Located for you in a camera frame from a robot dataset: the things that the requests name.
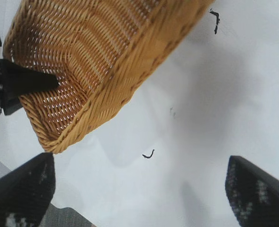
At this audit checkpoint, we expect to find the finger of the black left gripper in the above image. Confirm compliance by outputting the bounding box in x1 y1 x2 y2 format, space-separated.
1 58 60 117

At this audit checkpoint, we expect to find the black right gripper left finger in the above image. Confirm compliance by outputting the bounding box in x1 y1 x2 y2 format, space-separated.
0 152 56 227

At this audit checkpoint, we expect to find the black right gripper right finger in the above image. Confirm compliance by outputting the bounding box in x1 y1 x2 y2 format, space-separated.
225 155 279 227

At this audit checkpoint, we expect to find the brown woven wicker basket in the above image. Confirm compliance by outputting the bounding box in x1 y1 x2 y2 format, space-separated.
2 0 217 155

